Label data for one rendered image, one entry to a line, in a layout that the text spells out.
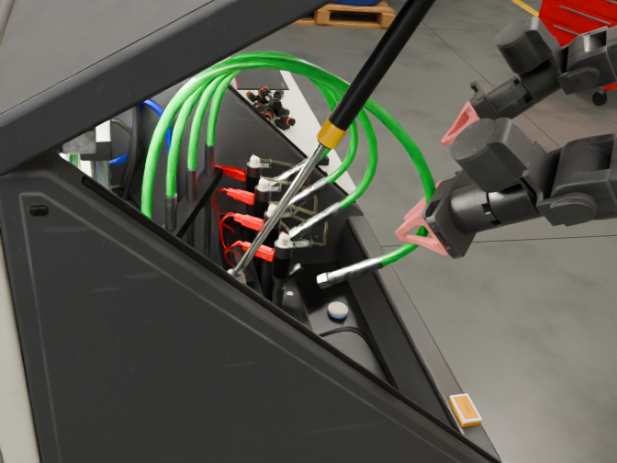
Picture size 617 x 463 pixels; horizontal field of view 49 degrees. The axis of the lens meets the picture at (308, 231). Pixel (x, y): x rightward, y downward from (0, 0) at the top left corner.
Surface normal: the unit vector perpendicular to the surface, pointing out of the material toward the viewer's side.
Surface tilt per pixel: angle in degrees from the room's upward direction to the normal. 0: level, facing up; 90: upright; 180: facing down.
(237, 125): 90
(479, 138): 49
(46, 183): 90
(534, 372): 0
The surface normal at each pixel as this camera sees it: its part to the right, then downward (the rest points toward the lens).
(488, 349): 0.11, -0.82
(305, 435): 0.25, 0.57
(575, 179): -0.54, -0.62
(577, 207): -0.36, 0.78
